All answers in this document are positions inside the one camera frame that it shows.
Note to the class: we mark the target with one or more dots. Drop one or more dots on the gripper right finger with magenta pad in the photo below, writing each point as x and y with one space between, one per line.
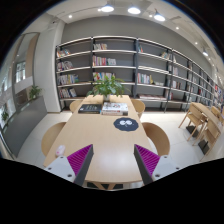
153 167

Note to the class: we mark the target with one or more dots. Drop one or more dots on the wooden chair far right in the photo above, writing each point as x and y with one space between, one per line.
137 107

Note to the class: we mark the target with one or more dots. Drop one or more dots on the black book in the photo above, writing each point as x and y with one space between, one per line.
90 108

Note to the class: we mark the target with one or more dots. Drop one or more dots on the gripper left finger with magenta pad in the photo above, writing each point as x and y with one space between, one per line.
73 167

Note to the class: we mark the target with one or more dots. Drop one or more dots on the round dark mouse pad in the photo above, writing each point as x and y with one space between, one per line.
126 124

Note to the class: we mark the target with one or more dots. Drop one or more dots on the large grey bookshelf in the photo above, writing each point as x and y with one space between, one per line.
163 78

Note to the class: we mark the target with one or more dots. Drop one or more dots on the grey counter ledge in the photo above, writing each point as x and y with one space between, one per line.
23 123

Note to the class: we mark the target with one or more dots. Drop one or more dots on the wooden side chair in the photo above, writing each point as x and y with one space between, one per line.
196 115

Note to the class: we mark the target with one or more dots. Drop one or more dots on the stack of white books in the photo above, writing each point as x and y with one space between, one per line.
114 109

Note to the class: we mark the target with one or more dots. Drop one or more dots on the potted plant on counter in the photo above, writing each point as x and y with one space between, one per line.
34 92

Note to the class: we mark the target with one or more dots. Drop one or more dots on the green potted plant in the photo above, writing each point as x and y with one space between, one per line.
107 87

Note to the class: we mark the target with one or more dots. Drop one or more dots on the wooden chair near left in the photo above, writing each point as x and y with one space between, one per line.
50 136

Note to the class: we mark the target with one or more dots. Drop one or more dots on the wooden side table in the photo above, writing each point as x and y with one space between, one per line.
212 131

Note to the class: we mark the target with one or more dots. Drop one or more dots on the wooden chair near right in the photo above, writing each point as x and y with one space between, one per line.
158 136

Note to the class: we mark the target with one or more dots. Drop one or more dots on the wooden chair far left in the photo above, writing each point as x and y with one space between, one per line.
74 105

